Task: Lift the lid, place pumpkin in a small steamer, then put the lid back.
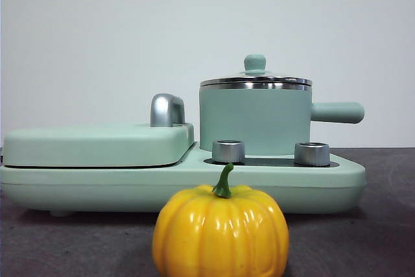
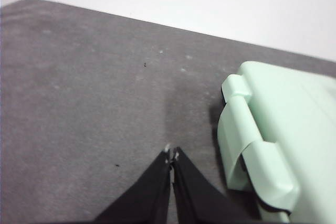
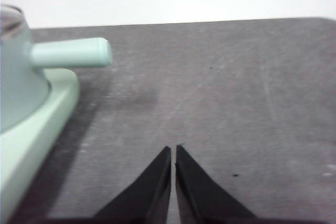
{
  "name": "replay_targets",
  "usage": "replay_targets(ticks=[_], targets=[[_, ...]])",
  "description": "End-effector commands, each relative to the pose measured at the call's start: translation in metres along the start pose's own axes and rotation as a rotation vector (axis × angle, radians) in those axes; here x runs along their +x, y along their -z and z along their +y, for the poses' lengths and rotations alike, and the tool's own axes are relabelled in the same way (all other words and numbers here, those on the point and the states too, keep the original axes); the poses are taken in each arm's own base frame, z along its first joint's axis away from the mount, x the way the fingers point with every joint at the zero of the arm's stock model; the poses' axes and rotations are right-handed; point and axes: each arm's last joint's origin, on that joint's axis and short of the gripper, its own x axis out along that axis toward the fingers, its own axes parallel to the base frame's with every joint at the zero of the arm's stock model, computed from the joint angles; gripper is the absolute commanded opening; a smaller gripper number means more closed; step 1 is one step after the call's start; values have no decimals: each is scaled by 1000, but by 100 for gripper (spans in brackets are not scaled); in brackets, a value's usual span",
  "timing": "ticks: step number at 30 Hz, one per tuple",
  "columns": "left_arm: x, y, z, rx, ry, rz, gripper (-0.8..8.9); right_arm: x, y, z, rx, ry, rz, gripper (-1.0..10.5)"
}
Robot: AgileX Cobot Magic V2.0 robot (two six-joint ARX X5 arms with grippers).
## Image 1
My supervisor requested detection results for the glass lid with green knob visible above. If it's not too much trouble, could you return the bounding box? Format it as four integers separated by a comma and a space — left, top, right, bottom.
200, 54, 313, 87

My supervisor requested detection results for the silver griddle cover handle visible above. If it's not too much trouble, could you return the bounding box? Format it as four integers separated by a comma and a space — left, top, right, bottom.
150, 93, 186, 128

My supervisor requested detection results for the silver control knob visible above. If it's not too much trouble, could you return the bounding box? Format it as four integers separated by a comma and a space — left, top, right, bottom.
294, 142, 331, 166
211, 139, 246, 163

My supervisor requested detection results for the mint green breakfast machine base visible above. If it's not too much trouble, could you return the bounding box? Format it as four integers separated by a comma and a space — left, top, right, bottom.
0, 142, 367, 218

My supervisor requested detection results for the mint green hinged griddle cover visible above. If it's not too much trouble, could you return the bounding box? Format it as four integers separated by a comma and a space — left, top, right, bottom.
1, 123, 195, 168

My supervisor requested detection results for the yellow toy pumpkin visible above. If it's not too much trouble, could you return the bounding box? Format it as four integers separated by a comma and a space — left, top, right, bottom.
152, 162, 291, 277

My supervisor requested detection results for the mint green steamer pot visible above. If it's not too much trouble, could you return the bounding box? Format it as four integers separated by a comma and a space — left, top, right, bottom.
198, 78, 366, 158

